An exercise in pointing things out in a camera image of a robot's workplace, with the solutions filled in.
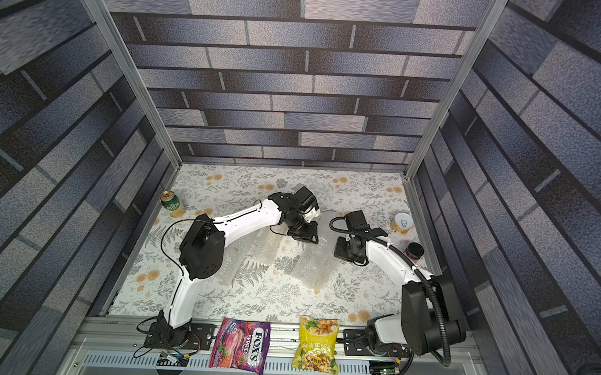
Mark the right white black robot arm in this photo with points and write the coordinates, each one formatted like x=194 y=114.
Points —
x=429 y=320

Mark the green drink can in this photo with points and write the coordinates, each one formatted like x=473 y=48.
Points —
x=170 y=201

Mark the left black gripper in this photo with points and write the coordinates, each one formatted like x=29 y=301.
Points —
x=310 y=236

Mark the aluminium front rail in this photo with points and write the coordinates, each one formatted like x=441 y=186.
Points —
x=112 y=346

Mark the bubble wrap sheet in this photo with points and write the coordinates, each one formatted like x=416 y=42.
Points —
x=318 y=262

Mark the white lidded cup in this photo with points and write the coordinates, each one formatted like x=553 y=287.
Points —
x=402 y=223

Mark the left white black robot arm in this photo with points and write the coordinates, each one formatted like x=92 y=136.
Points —
x=202 y=249

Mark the purple Fox's candy bag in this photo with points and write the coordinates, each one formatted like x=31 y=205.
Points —
x=241 y=345

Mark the yellow snack bag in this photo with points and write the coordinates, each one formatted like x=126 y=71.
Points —
x=316 y=349

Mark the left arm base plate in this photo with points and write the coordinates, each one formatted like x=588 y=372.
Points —
x=192 y=336

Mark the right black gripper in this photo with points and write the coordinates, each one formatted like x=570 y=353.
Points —
x=348 y=252

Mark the dark red jar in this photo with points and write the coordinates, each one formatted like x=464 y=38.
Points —
x=414 y=251

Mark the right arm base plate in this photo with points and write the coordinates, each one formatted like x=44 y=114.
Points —
x=357 y=342

